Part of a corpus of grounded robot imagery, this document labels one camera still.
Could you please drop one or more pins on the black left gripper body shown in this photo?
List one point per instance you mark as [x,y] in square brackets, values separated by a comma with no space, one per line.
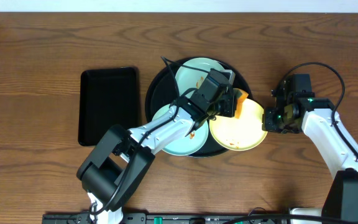
[229,104]

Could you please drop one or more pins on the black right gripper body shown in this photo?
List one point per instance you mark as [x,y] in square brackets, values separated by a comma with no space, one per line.
[277,121]

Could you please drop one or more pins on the orange sponge with green scourer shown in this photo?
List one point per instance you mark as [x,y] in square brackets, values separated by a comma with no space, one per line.
[241,96]

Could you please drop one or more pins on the yellow plate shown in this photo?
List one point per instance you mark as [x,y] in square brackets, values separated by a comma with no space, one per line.
[242,133]

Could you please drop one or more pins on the light green plate top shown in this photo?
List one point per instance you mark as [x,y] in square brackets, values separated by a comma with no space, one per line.
[188,78]

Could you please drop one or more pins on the light green plate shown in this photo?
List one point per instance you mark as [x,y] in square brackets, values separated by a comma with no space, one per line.
[182,143]
[188,78]

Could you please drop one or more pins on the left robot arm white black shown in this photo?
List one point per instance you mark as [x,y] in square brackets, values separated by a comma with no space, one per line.
[118,163]

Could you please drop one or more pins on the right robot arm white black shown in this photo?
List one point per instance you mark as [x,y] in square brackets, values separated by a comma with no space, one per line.
[316,118]

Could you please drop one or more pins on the black round tray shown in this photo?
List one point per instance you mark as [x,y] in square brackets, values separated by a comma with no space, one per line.
[162,91]

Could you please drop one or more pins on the black rectangular tray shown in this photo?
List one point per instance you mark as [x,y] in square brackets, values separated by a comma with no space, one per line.
[108,96]

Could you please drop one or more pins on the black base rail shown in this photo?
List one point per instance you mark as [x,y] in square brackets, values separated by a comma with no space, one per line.
[136,218]

